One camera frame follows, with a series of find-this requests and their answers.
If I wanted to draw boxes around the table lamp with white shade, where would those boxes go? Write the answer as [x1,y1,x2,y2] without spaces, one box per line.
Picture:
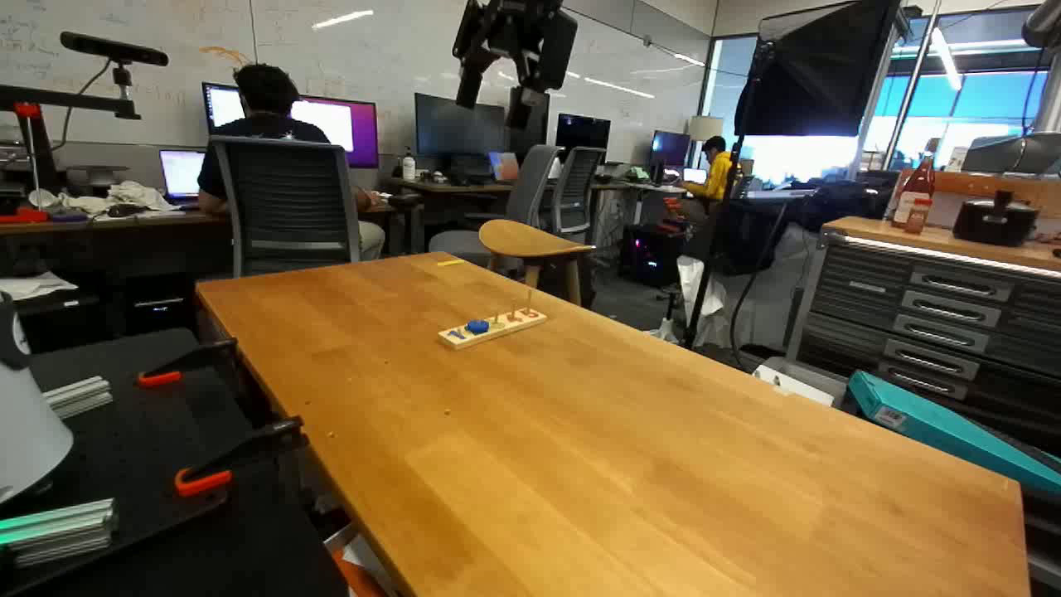
[681,111,730,150]

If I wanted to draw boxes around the stacked aluminium bars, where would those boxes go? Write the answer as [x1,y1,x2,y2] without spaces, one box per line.
[0,494,121,572]

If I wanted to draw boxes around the black boom with red clamp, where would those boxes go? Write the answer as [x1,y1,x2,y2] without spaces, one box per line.
[0,82,147,191]

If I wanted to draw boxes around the aluminium extrusion piece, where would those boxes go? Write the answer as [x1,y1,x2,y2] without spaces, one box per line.
[39,371,117,422]

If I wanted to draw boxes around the white box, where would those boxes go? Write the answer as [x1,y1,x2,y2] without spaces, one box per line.
[752,355,851,409]

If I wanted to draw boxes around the grey drawer cabinet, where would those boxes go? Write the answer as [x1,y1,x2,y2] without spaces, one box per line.
[787,212,1061,454]

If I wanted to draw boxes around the black bar camera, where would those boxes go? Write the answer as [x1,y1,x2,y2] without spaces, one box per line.
[56,25,173,71]

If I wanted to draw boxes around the small open laptop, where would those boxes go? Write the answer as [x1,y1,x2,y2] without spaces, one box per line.
[489,150,523,185]

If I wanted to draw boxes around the red bottle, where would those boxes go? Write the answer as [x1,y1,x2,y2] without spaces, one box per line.
[888,151,942,236]

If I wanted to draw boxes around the grey mesh office chair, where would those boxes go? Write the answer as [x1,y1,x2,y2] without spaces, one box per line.
[205,134,364,278]

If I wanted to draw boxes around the black pot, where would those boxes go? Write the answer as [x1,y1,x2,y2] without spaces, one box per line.
[951,185,1041,249]

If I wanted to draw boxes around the teal flat box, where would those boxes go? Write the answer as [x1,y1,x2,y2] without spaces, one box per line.
[846,368,1061,505]

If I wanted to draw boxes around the black light stand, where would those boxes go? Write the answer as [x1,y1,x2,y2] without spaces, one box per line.
[681,130,758,351]

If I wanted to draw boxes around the seated person in dark shirt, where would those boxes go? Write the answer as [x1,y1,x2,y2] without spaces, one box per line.
[197,61,389,261]

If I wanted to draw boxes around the wide black monitor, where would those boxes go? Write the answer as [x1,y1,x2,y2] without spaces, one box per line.
[412,90,514,180]

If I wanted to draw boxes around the black softbox light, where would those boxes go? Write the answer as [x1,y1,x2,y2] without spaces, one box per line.
[732,0,910,142]

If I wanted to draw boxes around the open laptop with white screen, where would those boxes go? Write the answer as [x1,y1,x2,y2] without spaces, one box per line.
[155,147,210,207]

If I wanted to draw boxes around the person in yellow shirt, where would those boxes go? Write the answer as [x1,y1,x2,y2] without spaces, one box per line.
[701,134,738,207]

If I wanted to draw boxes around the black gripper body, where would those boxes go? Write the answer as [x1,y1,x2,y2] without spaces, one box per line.
[460,0,567,65]

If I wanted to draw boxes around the black clamp with orange tip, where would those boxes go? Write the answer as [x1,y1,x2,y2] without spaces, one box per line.
[137,336,241,392]
[168,414,307,505]

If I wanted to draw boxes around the dark office desk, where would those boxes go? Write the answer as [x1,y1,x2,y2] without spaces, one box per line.
[0,207,239,336]

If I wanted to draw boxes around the monitor with blue screen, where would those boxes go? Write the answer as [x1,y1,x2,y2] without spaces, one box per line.
[648,125,695,171]

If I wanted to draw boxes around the black side table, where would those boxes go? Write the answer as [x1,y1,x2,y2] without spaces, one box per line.
[0,323,352,597]

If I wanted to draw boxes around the white lamp shade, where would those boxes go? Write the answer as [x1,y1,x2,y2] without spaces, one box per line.
[0,360,77,507]

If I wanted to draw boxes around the light grey office chair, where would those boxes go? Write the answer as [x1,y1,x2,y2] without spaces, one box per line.
[426,142,563,264]

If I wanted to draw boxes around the round wooden side table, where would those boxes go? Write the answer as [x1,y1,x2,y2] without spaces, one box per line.
[473,214,601,305]

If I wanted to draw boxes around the monitor with bright screen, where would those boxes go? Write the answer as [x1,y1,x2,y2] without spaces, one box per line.
[199,80,386,171]

